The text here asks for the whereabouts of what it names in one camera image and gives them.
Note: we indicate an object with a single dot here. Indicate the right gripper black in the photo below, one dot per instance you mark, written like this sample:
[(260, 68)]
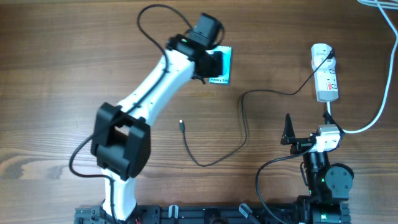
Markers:
[(301, 145)]

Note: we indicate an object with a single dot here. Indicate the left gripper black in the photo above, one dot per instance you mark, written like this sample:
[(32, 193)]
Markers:
[(217, 68)]

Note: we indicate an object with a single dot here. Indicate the turquoise Galaxy S25 smartphone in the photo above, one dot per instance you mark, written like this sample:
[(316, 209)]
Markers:
[(223, 54)]

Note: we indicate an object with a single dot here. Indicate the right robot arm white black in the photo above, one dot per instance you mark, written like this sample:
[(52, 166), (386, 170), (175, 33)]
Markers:
[(328, 184)]

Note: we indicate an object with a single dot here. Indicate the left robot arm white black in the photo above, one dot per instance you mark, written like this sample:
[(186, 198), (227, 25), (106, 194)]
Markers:
[(121, 137)]

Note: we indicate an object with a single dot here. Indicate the white power strip socket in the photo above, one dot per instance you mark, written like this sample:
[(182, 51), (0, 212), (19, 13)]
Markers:
[(326, 84)]

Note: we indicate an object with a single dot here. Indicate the white USB charger adapter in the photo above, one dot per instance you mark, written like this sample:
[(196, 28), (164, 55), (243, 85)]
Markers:
[(323, 53)]

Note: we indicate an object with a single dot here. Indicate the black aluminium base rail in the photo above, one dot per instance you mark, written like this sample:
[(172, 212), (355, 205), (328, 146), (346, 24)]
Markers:
[(217, 214)]

